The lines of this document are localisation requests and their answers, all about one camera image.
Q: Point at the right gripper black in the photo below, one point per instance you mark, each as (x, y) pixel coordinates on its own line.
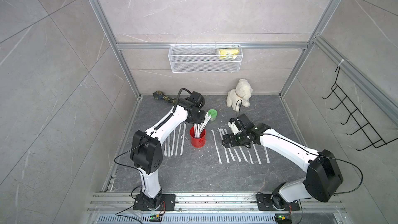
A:
(230, 136)

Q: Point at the black wire hook rack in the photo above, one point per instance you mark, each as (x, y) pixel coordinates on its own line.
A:
(362, 125)

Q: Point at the yellow sponge in basket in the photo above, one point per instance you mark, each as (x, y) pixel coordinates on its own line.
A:
(228, 53)

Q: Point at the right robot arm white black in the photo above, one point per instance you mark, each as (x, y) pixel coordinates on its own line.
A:
(323, 175)

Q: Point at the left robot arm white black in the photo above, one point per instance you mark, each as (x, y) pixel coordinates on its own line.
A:
(146, 150)

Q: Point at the white straw eleventh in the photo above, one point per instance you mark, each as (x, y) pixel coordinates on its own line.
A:
(173, 143)

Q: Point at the white wire mesh basket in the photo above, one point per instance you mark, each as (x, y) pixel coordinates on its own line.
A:
(202, 59)

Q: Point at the camouflage cloth piece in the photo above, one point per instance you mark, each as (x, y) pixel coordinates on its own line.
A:
(159, 95)

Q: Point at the bundle of white straws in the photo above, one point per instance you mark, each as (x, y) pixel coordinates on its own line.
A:
(198, 128)

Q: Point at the green lid jar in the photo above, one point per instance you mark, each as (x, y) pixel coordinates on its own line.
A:
(213, 114)

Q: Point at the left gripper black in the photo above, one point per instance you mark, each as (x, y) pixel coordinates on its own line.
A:
(202, 115)

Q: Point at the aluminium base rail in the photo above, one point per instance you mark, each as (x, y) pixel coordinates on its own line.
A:
(184, 202)

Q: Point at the white plush dog toy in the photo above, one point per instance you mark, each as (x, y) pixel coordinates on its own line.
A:
(240, 95)

